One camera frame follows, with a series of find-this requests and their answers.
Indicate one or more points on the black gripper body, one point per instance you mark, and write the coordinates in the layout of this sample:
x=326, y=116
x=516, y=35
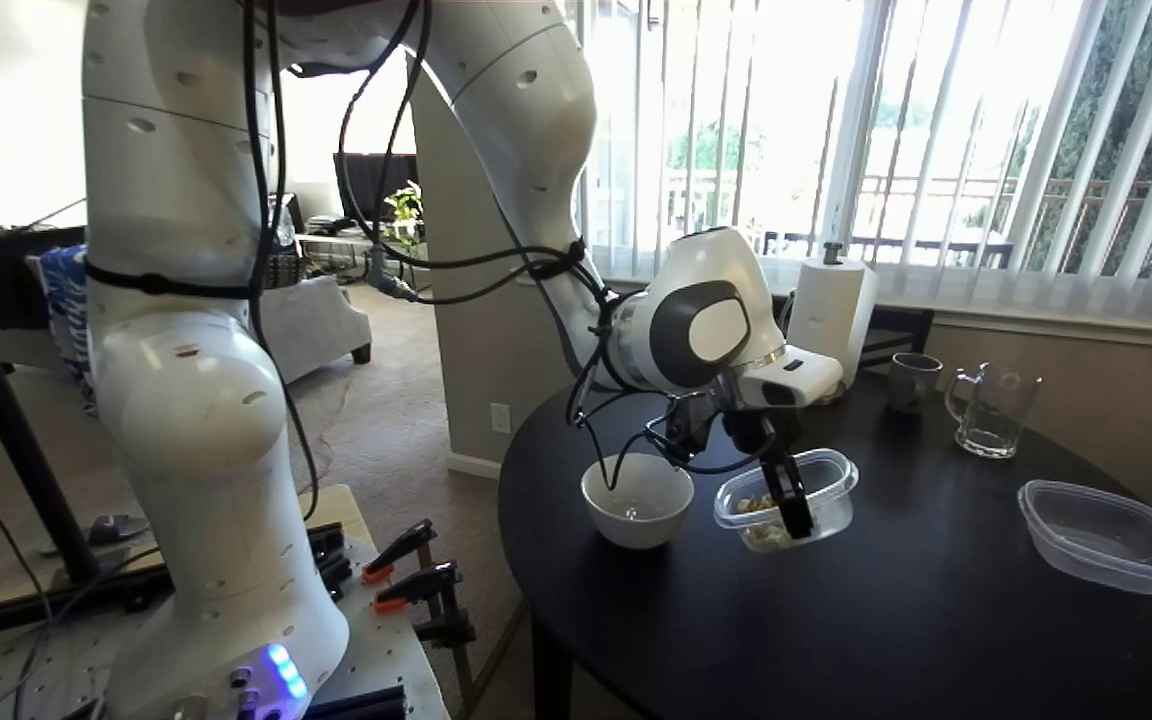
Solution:
x=755, y=431

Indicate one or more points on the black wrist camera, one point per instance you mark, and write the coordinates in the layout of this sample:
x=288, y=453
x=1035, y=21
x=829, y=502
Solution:
x=691, y=431

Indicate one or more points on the clear plastic candy container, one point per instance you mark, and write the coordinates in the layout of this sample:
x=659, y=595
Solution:
x=829, y=485

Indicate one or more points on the black camera stand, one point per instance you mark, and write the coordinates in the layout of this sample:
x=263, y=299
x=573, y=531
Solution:
x=19, y=426

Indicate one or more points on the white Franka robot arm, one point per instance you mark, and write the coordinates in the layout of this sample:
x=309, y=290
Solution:
x=190, y=403

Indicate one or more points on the dark monitor screen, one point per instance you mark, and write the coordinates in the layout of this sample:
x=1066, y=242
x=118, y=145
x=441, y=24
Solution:
x=371, y=186

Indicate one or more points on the black block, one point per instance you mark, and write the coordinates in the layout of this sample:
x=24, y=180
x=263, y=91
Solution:
x=330, y=552

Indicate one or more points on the black orange-tipped spring clamp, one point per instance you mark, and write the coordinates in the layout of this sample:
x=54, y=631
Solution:
x=402, y=547
x=416, y=584

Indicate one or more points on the yellow candies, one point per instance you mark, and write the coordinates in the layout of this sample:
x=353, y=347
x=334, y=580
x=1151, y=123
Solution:
x=767, y=534

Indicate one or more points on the white sofa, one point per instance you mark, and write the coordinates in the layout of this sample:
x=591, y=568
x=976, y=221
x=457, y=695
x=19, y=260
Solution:
x=317, y=327

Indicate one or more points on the white vertical blinds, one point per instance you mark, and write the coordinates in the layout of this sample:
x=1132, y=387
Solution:
x=1111, y=133

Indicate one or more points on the empty clear plastic container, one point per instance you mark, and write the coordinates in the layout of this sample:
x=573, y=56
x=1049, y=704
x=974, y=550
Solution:
x=1111, y=534

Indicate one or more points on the robot base table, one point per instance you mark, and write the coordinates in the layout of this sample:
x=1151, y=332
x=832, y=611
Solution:
x=363, y=640

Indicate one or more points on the blue patterned cloth item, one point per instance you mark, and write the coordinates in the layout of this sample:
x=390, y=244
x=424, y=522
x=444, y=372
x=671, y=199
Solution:
x=66, y=307

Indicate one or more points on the green house plant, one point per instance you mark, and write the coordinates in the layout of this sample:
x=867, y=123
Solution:
x=404, y=210

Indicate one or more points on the black wooden chair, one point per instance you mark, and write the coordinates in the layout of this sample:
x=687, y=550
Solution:
x=901, y=327

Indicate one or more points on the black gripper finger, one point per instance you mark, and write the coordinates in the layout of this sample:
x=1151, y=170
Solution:
x=776, y=492
x=798, y=492

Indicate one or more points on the clear glass cup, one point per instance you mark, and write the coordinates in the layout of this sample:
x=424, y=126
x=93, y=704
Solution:
x=992, y=420

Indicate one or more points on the white wall outlet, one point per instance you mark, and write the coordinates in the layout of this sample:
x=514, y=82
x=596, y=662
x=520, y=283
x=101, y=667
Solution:
x=500, y=419

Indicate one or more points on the white ceramic bowl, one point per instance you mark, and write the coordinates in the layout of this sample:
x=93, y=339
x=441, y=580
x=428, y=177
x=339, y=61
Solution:
x=638, y=522

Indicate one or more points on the small dark cup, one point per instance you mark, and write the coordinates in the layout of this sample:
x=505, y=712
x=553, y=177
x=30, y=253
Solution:
x=918, y=380

